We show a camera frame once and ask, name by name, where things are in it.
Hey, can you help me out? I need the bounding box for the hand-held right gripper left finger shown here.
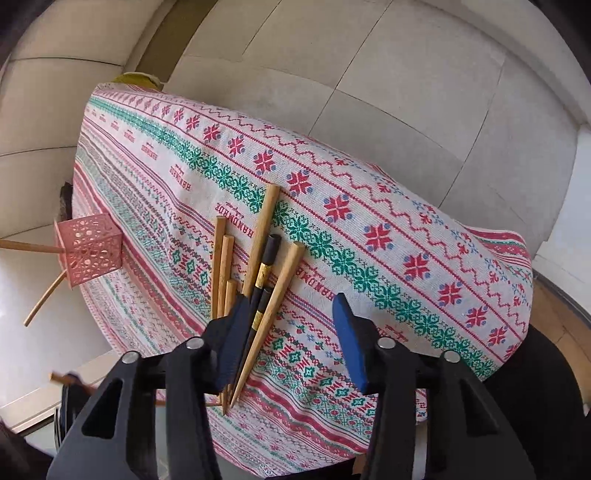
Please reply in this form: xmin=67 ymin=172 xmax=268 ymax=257
xmin=46 ymin=293 xmax=252 ymax=480

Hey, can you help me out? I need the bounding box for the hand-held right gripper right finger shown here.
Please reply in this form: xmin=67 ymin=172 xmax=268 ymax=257
xmin=332 ymin=292 xmax=536 ymax=480

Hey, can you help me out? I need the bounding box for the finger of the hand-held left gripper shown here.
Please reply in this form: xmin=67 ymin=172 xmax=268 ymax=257
xmin=54 ymin=371 xmax=98 ymax=455

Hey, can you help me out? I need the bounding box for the black chopstick with gold band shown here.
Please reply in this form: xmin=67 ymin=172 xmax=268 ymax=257
xmin=231 ymin=285 xmax=273 ymax=398
xmin=246 ymin=234 xmax=283 ymax=303

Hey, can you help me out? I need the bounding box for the pink perforated utensil holder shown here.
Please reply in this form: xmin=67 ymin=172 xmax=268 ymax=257
xmin=53 ymin=212 xmax=124 ymax=291

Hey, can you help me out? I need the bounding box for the patterned red green tablecloth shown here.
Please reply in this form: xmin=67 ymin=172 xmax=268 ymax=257
xmin=69 ymin=83 xmax=534 ymax=464

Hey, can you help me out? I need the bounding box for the person's black clothing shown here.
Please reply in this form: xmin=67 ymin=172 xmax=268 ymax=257
xmin=480 ymin=323 xmax=591 ymax=480

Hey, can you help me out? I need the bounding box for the yellow-green cloth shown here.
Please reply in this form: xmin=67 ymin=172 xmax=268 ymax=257
xmin=108 ymin=71 xmax=162 ymax=90

